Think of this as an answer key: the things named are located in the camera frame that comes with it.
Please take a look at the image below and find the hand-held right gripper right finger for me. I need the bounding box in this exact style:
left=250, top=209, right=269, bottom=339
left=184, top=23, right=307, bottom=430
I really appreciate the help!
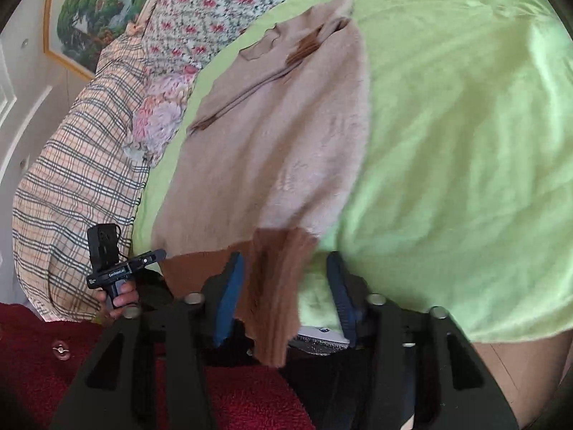
left=326, top=252, right=520, bottom=430

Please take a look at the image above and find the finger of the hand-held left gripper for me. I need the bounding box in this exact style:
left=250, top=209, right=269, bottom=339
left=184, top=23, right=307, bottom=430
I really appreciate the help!
left=130, top=249, right=168, bottom=272

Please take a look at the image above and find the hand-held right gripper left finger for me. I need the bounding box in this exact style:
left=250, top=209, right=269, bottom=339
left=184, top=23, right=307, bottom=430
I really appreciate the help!
left=49, top=251, right=247, bottom=430

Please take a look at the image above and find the beige knit sweater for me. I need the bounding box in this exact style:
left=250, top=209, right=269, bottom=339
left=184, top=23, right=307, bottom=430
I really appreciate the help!
left=151, top=0, right=372, bottom=368

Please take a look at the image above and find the person's left hand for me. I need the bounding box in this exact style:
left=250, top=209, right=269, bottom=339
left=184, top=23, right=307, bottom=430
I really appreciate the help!
left=96, top=285, right=141, bottom=321

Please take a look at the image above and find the plaid blanket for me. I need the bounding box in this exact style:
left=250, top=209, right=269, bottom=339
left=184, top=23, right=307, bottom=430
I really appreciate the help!
left=13, top=31, right=151, bottom=323

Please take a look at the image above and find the red fleece garment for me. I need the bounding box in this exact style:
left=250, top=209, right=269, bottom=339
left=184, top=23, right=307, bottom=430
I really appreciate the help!
left=0, top=302, right=316, bottom=430

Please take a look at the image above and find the floral ruffled pillow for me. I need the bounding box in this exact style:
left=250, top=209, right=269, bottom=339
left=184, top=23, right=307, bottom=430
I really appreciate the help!
left=124, top=65, right=202, bottom=169

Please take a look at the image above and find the white door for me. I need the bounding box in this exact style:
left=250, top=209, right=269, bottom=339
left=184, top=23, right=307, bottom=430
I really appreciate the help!
left=0, top=6, right=68, bottom=287

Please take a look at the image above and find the light green bed sheet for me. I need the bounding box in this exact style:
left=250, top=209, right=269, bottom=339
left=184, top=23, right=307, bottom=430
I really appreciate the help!
left=132, top=0, right=573, bottom=343

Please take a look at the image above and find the framed landscape painting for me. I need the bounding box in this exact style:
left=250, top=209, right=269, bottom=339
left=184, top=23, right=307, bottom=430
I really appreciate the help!
left=43, top=0, right=180, bottom=82

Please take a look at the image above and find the floral quilt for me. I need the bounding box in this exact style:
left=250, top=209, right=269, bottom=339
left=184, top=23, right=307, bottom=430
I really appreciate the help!
left=142, top=0, right=347, bottom=75

